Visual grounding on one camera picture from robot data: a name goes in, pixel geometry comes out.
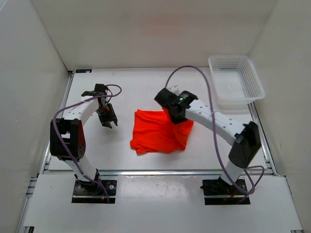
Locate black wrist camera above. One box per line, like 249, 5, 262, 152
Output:
81, 83, 112, 104
154, 88, 198, 110

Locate aluminium right frame rail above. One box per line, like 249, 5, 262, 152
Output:
248, 103, 278, 176

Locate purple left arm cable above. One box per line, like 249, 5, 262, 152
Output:
52, 84, 122, 203

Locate white plastic mesh basket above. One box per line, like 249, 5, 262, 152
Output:
208, 55, 265, 109

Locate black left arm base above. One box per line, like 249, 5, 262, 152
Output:
71, 175, 117, 204

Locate aluminium frame rail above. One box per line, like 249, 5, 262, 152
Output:
16, 70, 74, 233
248, 103, 278, 176

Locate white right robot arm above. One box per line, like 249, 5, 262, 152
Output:
166, 98, 261, 194

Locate orange mesh shorts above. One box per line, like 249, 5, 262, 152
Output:
130, 109, 194, 155

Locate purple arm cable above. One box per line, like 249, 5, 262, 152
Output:
52, 84, 122, 203
165, 65, 265, 203

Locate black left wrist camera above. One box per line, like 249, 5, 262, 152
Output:
81, 83, 112, 104

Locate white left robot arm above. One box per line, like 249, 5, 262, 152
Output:
50, 99, 118, 194

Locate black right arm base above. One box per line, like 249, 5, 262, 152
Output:
200, 178, 251, 205

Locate aluminium left frame rail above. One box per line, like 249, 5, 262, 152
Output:
16, 70, 74, 233

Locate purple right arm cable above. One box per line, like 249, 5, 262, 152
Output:
165, 65, 265, 203

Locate aluminium table edge rail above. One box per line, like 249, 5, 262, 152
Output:
99, 169, 222, 176

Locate black corner label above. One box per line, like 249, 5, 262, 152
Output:
75, 69, 92, 73

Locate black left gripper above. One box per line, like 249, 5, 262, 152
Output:
96, 103, 118, 129

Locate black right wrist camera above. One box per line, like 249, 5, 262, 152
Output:
154, 88, 198, 110

